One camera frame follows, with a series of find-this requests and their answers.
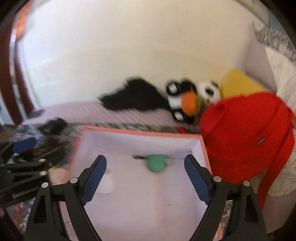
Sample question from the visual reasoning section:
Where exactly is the white plastic cup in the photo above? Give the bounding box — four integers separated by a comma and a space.
96, 170, 115, 194

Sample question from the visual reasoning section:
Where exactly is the red bag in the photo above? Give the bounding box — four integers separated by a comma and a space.
200, 92, 295, 207

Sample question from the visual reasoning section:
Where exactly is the black clothing pile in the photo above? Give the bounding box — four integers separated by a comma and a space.
98, 78, 170, 111

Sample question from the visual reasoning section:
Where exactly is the panda plush toy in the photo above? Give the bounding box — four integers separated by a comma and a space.
166, 78, 221, 125

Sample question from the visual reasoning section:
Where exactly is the pink cardboard box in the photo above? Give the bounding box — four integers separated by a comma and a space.
68, 126, 210, 240

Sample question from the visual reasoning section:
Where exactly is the yellow pillow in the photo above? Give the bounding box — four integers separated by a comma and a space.
219, 69, 267, 99

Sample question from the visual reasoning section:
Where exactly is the pink bed sheet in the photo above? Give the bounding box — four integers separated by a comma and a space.
22, 101, 179, 126

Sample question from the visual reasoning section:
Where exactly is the dark wooden door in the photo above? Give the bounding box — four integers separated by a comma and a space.
1, 16, 34, 126

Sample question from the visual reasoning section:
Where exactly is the black smartphone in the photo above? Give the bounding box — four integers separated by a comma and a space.
27, 109, 45, 119

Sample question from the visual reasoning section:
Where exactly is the small green case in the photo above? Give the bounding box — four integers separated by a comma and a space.
145, 155, 167, 173

